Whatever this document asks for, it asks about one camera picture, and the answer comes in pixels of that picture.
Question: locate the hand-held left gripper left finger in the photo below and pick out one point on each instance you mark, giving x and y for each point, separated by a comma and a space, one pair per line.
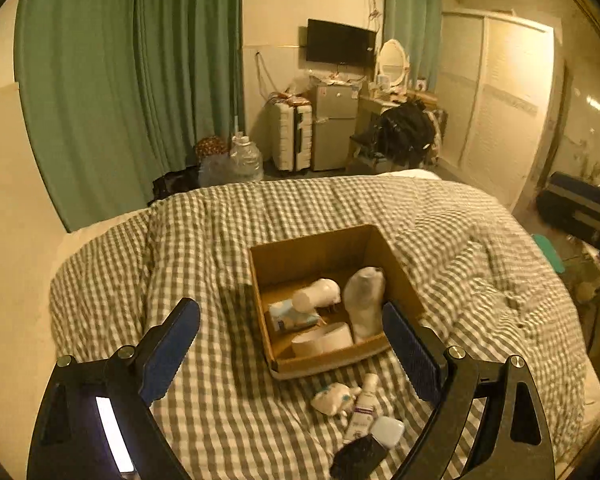
172, 350

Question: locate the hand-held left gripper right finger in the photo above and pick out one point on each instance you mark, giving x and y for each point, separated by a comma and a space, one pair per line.
412, 355

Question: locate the white rolled sock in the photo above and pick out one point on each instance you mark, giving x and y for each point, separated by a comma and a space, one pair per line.
365, 300

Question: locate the white cream tube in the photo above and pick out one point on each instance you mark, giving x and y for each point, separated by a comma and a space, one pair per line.
362, 410

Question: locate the small white square case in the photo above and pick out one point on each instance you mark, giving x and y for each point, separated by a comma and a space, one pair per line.
387, 431

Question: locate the white tape roll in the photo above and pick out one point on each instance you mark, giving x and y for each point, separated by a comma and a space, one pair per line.
330, 337

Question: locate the small white crumpled packet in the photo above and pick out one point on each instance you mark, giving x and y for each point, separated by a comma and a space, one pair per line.
330, 396

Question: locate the white plastic bottle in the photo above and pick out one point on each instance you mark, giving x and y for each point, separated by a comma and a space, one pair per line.
320, 292

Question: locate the green checked blanket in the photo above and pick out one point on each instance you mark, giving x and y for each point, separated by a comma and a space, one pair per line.
205, 240

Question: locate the blue tissue pack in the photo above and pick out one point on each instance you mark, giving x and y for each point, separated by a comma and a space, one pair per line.
290, 316

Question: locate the open cardboard box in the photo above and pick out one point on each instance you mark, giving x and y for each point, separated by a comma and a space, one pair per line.
305, 250

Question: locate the teal plastic item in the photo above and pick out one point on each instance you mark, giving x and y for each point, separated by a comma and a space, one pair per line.
550, 255

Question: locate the clear plastic bag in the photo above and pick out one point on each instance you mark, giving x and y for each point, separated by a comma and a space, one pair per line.
214, 170

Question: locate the clear water jug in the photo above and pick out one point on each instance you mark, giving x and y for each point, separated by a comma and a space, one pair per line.
245, 160

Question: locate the patterned brown bag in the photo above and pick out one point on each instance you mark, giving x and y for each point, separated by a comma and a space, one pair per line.
211, 146

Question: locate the black hard suitcase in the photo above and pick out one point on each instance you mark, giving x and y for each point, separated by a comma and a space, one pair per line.
570, 205

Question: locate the black backpack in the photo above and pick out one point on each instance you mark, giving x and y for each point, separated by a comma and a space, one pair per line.
405, 130

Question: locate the small silver fridge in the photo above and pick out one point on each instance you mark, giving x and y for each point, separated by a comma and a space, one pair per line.
332, 130

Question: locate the white hard suitcase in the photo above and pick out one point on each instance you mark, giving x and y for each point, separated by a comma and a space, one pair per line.
285, 135

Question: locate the wooden dressing table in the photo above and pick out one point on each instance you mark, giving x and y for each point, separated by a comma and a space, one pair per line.
367, 110

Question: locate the white sliding wardrobe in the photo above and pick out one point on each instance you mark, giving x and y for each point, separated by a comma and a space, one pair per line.
500, 110

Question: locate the wide green curtain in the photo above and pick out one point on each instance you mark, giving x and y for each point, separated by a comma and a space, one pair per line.
105, 85

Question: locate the snack bag on suitcase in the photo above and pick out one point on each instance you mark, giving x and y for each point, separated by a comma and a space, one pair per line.
290, 99

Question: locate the oval white vanity mirror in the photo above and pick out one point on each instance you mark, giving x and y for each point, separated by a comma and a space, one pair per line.
392, 57

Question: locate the narrow green curtain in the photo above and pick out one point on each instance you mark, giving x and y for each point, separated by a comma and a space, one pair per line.
410, 10

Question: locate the black wall television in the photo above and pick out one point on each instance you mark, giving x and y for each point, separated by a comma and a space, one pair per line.
341, 42

